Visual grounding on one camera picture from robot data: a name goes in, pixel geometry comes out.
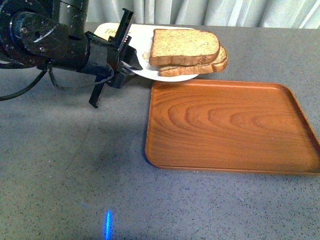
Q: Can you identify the bread slice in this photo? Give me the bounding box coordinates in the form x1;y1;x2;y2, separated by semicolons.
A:
149;28;220;66
142;44;228;77

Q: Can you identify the grey curtain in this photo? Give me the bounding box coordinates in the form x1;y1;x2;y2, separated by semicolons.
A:
87;0;320;29

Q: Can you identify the white plate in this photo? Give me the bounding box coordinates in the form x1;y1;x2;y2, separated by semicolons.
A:
128;24;198;82

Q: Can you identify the black cable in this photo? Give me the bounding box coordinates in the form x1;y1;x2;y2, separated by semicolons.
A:
0;63;76;102

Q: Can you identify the brown wooden tray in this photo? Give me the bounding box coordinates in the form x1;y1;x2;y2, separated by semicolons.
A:
145;79;320;175

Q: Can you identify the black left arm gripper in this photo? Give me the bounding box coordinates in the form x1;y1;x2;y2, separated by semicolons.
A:
83;8;143;108

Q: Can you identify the yellow bear tray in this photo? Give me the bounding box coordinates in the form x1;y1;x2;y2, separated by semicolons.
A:
94;22;157;40

